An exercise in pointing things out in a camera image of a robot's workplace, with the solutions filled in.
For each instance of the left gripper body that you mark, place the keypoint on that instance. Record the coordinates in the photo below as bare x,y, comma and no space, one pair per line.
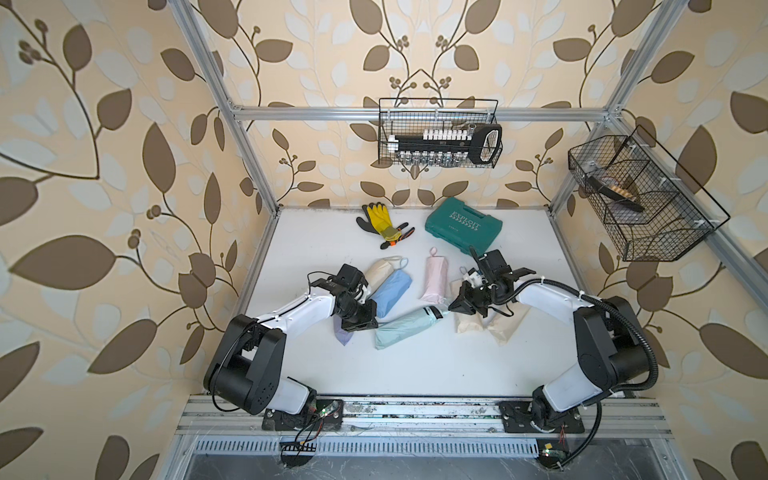
353,310

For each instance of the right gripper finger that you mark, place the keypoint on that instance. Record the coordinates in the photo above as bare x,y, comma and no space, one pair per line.
481,307
462,303

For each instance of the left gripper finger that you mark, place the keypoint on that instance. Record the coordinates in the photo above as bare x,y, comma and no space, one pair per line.
366,315
352,324

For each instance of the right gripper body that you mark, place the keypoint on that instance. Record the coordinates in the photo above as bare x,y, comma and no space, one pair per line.
484,295

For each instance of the purple umbrella sleeve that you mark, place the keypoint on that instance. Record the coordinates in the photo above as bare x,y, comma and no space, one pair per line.
341,335

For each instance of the mint green umbrella sleeve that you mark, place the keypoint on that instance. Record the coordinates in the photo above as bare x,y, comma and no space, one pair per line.
401,328

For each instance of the beige sleeved umbrella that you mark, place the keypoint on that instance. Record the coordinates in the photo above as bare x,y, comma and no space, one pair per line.
381,270

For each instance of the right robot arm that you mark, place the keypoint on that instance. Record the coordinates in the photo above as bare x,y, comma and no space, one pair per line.
612,353

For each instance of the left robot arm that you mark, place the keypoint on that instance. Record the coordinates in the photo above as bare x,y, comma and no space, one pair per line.
246,369

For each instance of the cream sleeved umbrella middle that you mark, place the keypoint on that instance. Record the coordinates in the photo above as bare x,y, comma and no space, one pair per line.
466,323

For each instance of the cream sleeved umbrella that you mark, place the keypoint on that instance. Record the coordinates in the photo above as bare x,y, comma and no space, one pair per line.
504,325
466,323

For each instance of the cream sleeved umbrella right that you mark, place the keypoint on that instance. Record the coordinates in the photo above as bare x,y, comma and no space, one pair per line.
504,325

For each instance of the blue sleeved umbrella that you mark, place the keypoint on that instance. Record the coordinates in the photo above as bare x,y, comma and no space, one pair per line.
390,292

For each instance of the pink sleeved umbrella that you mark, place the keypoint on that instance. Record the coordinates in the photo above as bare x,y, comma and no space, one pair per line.
435,279

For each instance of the green plastic tool case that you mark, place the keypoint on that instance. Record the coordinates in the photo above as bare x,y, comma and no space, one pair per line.
463,227

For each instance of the yellow black work glove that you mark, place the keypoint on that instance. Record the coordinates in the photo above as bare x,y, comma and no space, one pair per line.
376,220

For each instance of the black socket set holder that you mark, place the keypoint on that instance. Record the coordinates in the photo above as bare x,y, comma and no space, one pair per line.
479,145

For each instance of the tool in right basket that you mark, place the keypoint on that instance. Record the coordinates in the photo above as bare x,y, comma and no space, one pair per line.
612,197

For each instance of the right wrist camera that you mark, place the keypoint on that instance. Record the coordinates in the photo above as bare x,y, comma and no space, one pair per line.
474,278

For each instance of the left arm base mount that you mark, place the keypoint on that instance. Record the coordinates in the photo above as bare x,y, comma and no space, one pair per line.
326,411

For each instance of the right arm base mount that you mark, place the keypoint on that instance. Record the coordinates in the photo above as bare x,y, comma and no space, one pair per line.
536,416

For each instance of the aluminium front rail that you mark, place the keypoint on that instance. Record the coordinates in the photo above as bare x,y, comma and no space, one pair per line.
622,418

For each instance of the back wire basket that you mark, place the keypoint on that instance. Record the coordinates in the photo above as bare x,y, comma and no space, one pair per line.
401,115

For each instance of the wire basket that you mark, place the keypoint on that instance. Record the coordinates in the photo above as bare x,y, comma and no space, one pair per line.
401,115
679,211

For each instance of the right wire basket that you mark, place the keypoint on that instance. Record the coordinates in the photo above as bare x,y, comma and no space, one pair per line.
679,211

